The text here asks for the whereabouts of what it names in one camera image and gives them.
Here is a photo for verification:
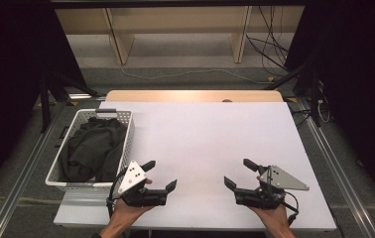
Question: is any bundle of black cables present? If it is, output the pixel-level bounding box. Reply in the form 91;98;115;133
245;5;291;77

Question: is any white perforated plastic basket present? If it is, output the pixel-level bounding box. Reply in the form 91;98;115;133
45;108;135;192

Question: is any right hand-held gripper black cable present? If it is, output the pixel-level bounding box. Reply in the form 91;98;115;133
283;190;300;228

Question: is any black curtain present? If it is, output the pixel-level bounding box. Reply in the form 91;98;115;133
284;0;375;216
0;0;88;203

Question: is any black floor cable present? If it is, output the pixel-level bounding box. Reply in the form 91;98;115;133
290;108;313;129

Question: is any dark grey garment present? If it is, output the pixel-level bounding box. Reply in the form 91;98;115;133
58;116;129;183

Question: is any black tripod stand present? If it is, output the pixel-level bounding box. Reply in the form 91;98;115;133
39;68;102;134

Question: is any white floor cable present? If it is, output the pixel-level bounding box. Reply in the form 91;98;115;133
119;63;273;85

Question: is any white cable loop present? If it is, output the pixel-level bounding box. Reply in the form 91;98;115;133
316;98;331;124

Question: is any aluminium floor rail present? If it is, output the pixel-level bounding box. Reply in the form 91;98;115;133
0;102;68;238
296;97;375;238

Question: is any person's left hand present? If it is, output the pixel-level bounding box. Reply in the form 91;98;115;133
110;198;154;223

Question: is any black metal stand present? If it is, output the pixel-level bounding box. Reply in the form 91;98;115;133
264;56;322;129

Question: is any person's right hand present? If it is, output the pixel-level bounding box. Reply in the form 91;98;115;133
248;203;292;230

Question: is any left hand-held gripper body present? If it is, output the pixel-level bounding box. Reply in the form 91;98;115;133
116;161;169;208

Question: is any light wooden shelf unit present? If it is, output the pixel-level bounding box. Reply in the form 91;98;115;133
55;5;306;65

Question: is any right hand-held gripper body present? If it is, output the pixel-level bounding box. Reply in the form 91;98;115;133
234;164;311;210

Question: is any short silver rail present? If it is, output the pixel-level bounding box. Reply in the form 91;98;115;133
67;92;107;101

